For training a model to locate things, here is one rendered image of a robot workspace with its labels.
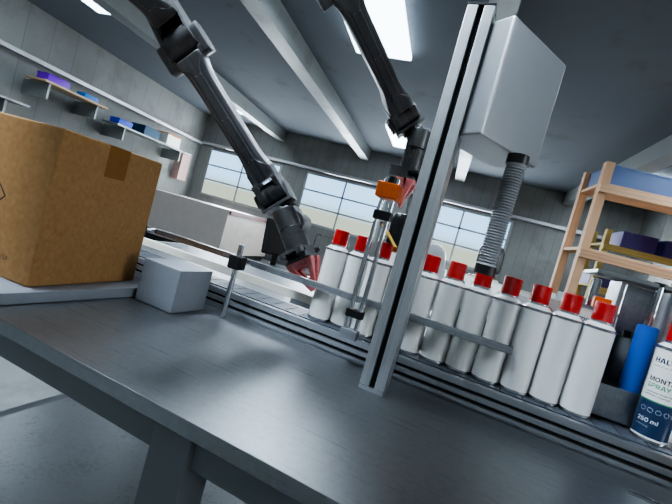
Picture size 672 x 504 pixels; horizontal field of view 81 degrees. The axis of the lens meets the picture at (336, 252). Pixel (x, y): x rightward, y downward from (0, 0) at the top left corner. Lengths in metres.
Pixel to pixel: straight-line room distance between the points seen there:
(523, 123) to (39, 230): 0.83
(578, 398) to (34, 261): 0.95
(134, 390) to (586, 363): 0.71
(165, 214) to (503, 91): 7.77
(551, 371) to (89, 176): 0.90
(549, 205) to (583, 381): 8.42
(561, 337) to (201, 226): 7.26
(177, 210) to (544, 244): 7.32
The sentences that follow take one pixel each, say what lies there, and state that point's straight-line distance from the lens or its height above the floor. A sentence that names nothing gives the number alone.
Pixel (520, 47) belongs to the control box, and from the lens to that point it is 0.76.
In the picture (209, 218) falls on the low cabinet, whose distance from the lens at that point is 7.68.
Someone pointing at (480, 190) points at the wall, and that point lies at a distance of 9.02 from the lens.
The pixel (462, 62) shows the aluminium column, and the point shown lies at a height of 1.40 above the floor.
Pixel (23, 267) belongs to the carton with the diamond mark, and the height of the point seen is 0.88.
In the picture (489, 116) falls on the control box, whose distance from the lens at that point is 0.70.
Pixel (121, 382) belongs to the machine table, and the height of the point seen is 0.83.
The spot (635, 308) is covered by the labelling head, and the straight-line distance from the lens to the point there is 1.02.
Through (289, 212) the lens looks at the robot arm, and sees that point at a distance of 0.92.
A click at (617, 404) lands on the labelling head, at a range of 0.91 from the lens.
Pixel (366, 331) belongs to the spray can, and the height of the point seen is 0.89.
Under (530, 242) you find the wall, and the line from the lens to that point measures 9.04.
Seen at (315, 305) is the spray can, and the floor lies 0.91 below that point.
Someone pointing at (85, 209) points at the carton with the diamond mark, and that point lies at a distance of 0.85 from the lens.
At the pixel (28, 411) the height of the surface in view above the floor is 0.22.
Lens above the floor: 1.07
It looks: 3 degrees down
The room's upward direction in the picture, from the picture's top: 16 degrees clockwise
